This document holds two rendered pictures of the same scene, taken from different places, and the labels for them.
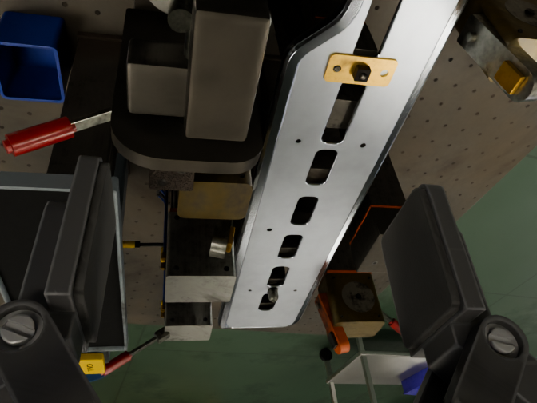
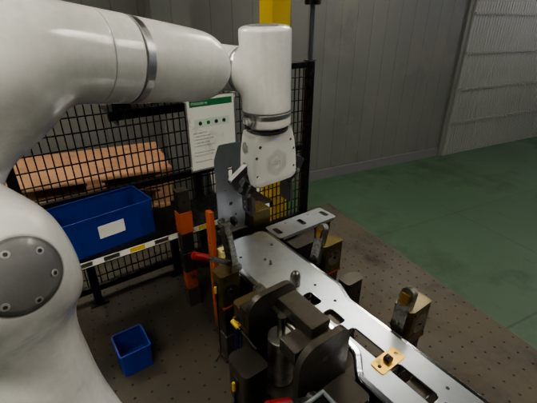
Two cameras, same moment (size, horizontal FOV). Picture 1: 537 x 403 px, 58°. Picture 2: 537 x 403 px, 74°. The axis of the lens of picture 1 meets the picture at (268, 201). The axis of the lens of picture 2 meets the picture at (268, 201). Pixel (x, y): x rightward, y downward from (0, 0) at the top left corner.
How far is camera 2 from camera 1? 75 cm
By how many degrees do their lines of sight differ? 99
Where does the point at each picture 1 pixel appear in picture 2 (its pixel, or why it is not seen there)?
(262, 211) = not seen: outside the picture
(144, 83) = (289, 339)
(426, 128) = not seen: outside the picture
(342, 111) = (415, 386)
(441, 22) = (383, 328)
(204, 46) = (288, 302)
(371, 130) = (436, 378)
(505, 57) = (399, 303)
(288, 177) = not seen: outside the picture
